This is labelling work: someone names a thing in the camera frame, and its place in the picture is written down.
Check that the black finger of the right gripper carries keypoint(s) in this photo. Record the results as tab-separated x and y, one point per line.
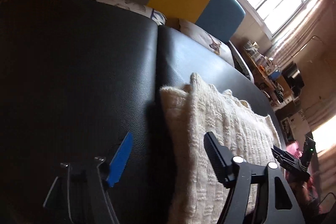
286	158

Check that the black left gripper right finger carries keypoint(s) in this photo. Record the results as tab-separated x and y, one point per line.
275	202

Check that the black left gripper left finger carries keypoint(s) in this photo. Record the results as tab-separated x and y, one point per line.
80	193

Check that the cream knitted sweater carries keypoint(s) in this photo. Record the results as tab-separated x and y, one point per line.
190	112

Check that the black leather folding table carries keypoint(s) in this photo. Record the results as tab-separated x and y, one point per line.
76	76

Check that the pink cloth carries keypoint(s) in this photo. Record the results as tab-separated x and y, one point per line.
304	192

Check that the cluttered wooden shelf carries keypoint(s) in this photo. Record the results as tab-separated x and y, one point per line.
280	86

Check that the striped window curtain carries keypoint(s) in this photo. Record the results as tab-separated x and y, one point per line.
302	29

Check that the deer print cushion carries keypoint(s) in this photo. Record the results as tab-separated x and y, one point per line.
208	41

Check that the cat print cushion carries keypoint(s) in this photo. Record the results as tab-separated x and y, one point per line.
148	12

